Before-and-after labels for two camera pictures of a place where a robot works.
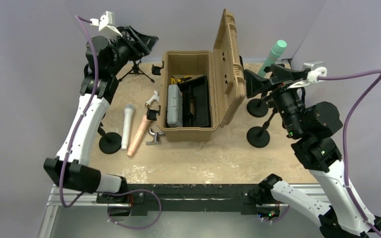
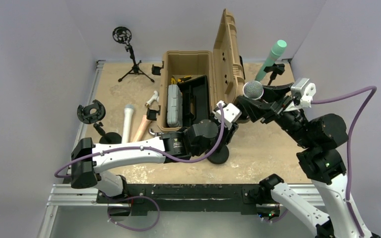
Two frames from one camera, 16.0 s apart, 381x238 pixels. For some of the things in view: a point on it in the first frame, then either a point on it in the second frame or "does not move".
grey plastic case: [174, 106] does not move
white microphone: [128, 110] does not move
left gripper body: [123, 50] -> [226, 132]
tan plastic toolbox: [226, 84] does not move
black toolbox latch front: [151, 114] does not move
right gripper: [282, 74] -> [257, 107]
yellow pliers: [179, 80] does not move
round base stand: [259, 137] -> [220, 155]
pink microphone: [143, 127] does not move
